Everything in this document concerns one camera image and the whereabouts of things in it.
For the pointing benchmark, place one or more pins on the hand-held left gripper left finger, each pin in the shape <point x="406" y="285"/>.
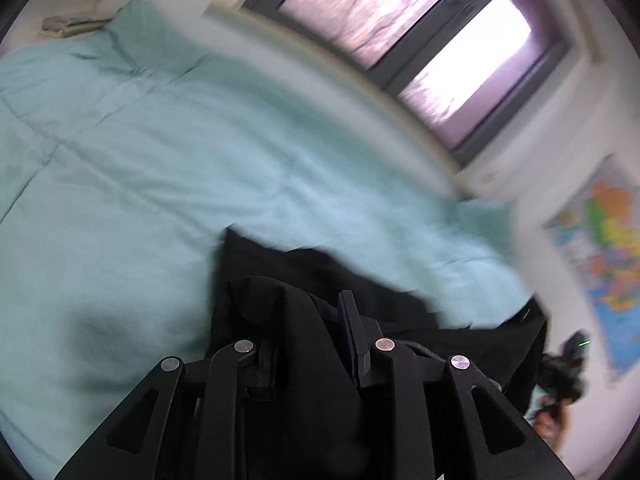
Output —
<point x="220" y="410"/>

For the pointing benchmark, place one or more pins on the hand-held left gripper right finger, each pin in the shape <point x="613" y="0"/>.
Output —
<point x="352" y="332"/>

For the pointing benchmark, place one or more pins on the black hooded jacket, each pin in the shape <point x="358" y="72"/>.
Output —
<point x="300" y="270"/>

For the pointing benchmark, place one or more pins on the person's right hand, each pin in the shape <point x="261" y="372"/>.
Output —
<point x="546" y="422"/>

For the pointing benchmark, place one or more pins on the teal pillow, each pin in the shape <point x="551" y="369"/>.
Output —
<point x="487" y="230"/>
<point x="145" y="35"/>

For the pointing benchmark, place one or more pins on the teal bed sheet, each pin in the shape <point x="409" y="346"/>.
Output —
<point x="150" y="185"/>

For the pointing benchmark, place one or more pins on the dark framed window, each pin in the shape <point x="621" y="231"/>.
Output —
<point x="415" y="40"/>

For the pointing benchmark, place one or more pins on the white bedside shelf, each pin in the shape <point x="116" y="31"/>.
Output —
<point x="75" y="25"/>

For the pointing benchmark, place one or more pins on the colourful wall map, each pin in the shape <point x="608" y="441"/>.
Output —
<point x="610" y="260"/>

